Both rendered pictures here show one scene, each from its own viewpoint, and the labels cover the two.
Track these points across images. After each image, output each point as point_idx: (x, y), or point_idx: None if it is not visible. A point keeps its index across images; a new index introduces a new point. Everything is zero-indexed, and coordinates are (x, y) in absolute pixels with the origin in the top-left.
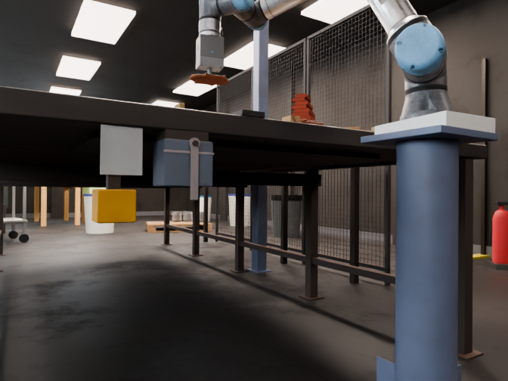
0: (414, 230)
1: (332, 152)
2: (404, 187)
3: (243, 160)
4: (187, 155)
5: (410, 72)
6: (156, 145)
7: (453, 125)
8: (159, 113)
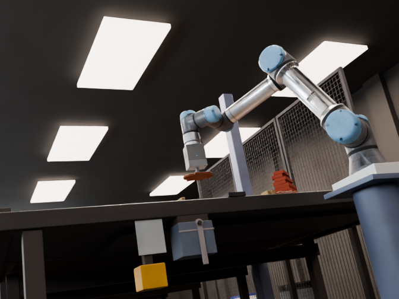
0: (382, 258)
1: (311, 214)
2: (365, 226)
3: (237, 239)
4: (195, 232)
5: (341, 142)
6: (172, 229)
7: (382, 172)
8: (171, 206)
